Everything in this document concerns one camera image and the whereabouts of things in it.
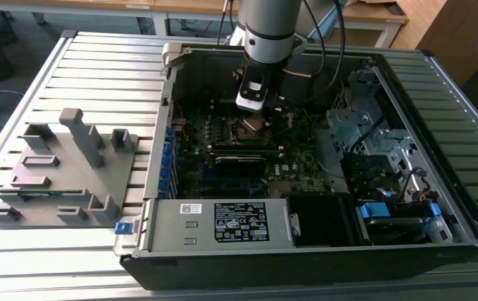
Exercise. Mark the blue case latch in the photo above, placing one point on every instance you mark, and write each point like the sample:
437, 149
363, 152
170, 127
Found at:
123, 228

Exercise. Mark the expansion card black cooler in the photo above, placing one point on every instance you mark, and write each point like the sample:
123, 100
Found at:
238, 167

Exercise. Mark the chipset heatsink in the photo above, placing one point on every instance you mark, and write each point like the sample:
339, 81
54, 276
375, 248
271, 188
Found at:
281, 189

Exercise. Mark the wooden cabinet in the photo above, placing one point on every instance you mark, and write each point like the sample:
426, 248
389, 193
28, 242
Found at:
465, 31

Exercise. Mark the CPU socket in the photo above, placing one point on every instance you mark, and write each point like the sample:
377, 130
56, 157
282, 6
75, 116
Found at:
259, 140

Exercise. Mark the silver CPU chip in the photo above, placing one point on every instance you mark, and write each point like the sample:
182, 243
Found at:
252, 123

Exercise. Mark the silver drive cage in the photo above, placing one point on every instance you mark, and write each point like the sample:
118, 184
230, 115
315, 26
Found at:
347, 125

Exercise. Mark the green RAM stick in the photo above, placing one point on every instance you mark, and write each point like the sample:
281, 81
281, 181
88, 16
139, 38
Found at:
42, 194

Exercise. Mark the green motherboard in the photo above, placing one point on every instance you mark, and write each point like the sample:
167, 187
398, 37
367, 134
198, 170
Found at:
301, 163

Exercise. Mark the wooden desk white frame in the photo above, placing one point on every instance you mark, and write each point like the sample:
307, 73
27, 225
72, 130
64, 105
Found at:
373, 19

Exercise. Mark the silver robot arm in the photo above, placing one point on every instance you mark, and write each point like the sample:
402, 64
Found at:
267, 31

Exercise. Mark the silver power supply unit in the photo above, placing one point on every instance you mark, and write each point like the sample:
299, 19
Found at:
171, 232

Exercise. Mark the black fan shroud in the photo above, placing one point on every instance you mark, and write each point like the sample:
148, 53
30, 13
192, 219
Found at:
318, 219

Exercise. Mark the black PC case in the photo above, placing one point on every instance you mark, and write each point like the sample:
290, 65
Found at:
263, 269

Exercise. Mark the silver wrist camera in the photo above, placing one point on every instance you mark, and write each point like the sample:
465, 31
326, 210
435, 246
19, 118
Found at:
251, 103

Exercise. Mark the grey parts rack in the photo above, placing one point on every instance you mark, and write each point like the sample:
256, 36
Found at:
75, 175

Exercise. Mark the black disk bay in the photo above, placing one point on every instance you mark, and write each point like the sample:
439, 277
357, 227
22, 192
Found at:
369, 169

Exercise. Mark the hard disk in blue carrier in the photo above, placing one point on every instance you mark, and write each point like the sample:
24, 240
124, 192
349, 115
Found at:
374, 209

